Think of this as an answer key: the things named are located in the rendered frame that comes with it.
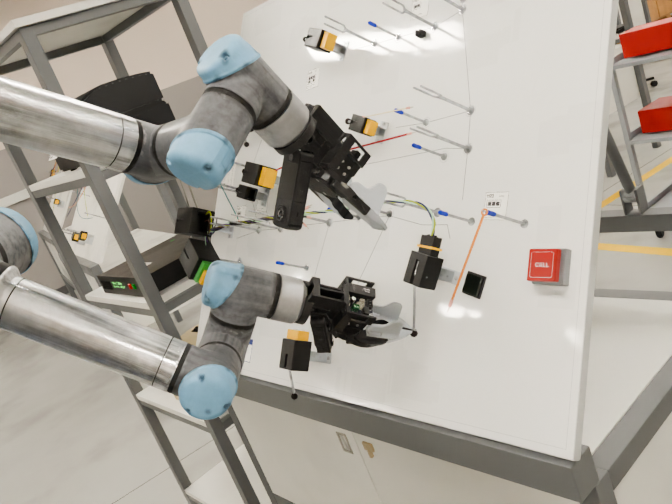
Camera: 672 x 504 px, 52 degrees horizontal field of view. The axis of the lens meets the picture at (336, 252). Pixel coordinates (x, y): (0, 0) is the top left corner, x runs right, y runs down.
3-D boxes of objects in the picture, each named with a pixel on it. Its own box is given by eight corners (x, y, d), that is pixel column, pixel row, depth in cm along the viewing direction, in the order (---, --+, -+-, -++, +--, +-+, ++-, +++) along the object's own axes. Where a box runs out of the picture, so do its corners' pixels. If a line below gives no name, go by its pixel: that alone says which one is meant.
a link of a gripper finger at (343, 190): (375, 207, 99) (330, 169, 97) (369, 216, 99) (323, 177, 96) (362, 208, 104) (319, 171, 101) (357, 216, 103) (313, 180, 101)
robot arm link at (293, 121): (268, 133, 90) (239, 127, 96) (290, 155, 92) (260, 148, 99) (301, 89, 91) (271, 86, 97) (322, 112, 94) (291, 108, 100)
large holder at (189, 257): (227, 229, 188) (179, 219, 179) (249, 266, 175) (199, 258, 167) (217, 248, 190) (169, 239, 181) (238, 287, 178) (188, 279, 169)
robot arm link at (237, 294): (197, 297, 111) (211, 249, 109) (262, 310, 115) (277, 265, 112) (199, 318, 104) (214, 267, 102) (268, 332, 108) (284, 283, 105)
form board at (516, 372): (199, 362, 191) (193, 362, 190) (248, 15, 202) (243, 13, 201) (580, 460, 99) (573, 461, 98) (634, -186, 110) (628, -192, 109)
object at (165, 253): (149, 300, 193) (139, 279, 191) (104, 294, 221) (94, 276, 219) (239, 248, 212) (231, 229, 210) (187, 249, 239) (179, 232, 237)
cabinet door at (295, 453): (402, 557, 159) (343, 416, 148) (272, 493, 202) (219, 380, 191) (408, 551, 160) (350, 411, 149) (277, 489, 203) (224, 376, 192)
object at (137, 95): (90, 166, 185) (57, 97, 179) (61, 175, 202) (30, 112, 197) (181, 128, 202) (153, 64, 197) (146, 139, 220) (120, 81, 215)
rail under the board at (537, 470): (582, 504, 100) (570, 468, 98) (200, 385, 192) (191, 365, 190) (600, 480, 103) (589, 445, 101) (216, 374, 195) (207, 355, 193)
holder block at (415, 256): (418, 284, 121) (402, 281, 118) (427, 253, 120) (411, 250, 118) (435, 290, 118) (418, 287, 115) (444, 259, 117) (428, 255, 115)
